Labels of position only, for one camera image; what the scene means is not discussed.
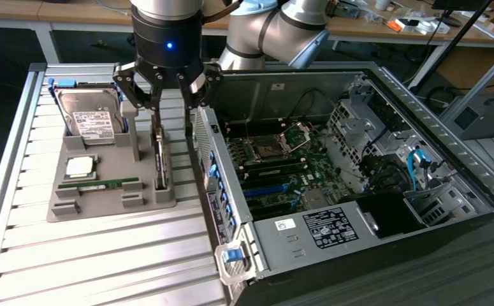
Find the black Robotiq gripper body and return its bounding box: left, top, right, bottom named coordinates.
left=130, top=9, right=205, bottom=89

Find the green graphics card black fan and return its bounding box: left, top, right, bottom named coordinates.
left=149, top=124, right=173, bottom=192

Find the silver hard disk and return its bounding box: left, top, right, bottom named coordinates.
left=55, top=88, right=129, bottom=147

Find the hard disk drive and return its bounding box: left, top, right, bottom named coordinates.
left=47, top=78, right=123, bottom=135

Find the CPU socket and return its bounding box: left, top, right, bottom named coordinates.
left=246, top=135, right=290, bottom=160

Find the metal socket cover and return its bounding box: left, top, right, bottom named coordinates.
left=278, top=122, right=316, bottom=152

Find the silver CPU chip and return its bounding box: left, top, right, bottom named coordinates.
left=65, top=156, right=99, bottom=180

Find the open black PC case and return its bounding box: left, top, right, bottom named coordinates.
left=182, top=68, right=494, bottom=306

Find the green RAM stick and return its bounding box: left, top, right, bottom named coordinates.
left=58, top=177, right=139, bottom=191

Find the black installed RAM stick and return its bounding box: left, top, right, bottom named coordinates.
left=245, top=165, right=310, bottom=179

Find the blue expansion slot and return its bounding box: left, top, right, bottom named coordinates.
left=242, top=184, right=294, bottom=198

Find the grey plastic parts rack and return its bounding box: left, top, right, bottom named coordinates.
left=46, top=101, right=178, bottom=223

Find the green Dell motherboard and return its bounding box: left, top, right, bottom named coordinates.
left=224, top=120, right=358, bottom=221

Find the grey electronic device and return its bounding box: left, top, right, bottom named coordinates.
left=334, top=0, right=361, bottom=18

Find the silver chipset heatsink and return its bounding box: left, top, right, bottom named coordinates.
left=301, top=189, right=333, bottom=208

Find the small orange box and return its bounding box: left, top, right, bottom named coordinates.
left=385, top=18, right=407, bottom=33

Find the grey power supply unit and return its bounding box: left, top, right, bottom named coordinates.
left=253, top=203, right=382, bottom=272

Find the small white box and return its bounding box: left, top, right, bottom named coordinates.
left=416, top=21, right=452, bottom=35

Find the black tripod pole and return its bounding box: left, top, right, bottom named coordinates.
left=407, top=0, right=494, bottom=95

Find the black monitor with stand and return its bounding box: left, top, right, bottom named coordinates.
left=432, top=0, right=494, bottom=27

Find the grey computer tower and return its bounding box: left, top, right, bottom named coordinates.
left=440, top=94, right=494, bottom=141

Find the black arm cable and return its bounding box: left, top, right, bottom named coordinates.
left=204, top=0, right=245, bottom=25

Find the wooden desk white frame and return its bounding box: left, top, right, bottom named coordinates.
left=328, top=0, right=494, bottom=93
left=0, top=0, right=232, bottom=63

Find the blue SATA wire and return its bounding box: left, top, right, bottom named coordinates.
left=407, top=149, right=435, bottom=192

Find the grey flat ribbon wire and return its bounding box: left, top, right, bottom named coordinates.
left=403, top=183, right=459, bottom=202

